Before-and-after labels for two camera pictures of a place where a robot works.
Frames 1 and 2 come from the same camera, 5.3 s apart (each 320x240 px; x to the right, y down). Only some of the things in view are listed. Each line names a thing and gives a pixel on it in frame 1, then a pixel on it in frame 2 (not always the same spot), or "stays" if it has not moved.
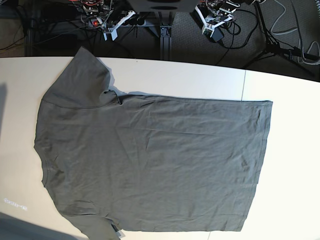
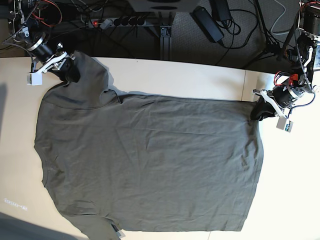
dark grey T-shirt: x=113 y=162 stays
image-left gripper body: x=113 y=30 to x=56 y=56
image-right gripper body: x=210 y=22 to x=276 y=101
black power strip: x=111 y=22 stays
